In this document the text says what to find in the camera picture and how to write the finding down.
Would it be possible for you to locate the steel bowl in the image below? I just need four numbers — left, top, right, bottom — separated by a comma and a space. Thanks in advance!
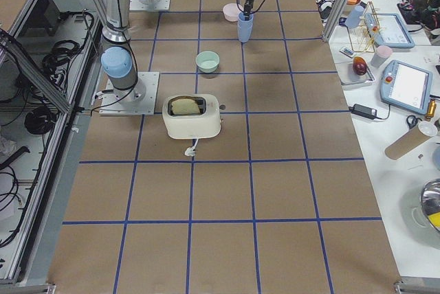
411, 179, 439, 233

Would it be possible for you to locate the cream toaster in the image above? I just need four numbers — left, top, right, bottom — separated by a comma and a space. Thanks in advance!
162, 94, 221, 139

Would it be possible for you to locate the mint green bowl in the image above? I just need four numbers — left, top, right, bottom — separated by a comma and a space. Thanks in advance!
195, 51, 220, 74

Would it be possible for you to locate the teach pendant near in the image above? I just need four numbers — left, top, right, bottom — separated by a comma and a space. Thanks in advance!
379, 60, 433, 115

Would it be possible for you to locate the red apple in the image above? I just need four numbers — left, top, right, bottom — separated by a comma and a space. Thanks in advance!
352, 56, 368, 76

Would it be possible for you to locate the blue cup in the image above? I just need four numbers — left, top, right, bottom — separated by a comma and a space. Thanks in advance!
238, 12, 254, 26
237, 22, 253, 43

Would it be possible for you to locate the cardboard tube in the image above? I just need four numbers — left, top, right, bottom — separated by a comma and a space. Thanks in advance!
384, 121, 438, 160

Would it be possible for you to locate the teach pendant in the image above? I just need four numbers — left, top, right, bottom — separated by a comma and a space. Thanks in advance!
379, 60, 433, 115
364, 13, 415, 49

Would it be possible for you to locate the pink bowl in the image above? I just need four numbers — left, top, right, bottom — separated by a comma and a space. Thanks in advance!
222, 3, 241, 22

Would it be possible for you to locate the teach pendant far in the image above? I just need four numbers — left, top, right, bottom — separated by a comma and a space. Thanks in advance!
364, 13, 415, 49

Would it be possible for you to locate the pale pink cup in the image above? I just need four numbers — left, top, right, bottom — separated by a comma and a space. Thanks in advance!
370, 45, 393, 68

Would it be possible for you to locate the toast slice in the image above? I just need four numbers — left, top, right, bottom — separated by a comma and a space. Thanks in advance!
170, 98, 200, 115

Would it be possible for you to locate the black power adapter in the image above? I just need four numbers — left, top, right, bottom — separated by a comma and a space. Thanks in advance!
349, 104, 377, 120

